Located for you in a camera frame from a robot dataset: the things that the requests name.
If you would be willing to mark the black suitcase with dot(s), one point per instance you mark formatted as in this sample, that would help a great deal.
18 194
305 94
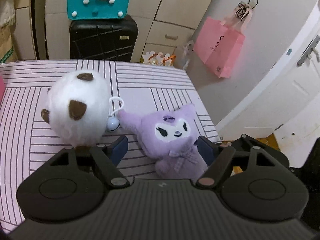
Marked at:
108 39

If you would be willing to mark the pink storage box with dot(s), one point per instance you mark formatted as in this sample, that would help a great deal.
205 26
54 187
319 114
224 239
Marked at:
2 88

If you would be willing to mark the striped pink table cloth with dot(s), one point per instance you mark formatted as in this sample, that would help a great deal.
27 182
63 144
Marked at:
27 141

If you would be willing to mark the white fluffy robe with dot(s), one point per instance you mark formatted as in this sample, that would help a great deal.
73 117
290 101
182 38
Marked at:
7 12

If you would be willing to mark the white panda plush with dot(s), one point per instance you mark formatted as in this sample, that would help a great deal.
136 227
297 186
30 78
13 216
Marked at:
80 109

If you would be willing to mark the colourful gift bag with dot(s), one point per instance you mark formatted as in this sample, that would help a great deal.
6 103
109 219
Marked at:
158 59

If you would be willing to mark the metal door handle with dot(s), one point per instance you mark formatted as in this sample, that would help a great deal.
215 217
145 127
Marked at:
311 48

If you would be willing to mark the pink paper bag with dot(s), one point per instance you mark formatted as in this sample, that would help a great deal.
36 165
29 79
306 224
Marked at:
219 43

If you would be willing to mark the white door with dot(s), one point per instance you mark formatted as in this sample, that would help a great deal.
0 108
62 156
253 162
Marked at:
281 94

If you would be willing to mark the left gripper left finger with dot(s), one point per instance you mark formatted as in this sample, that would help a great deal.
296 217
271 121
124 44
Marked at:
117 149

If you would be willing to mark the beige wardrobe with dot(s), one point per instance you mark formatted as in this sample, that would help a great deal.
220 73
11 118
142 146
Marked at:
42 27

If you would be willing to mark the purple Kuromi plush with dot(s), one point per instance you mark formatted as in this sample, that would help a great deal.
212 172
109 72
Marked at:
168 138

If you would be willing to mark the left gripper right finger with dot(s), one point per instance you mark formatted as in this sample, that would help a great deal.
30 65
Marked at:
208 150

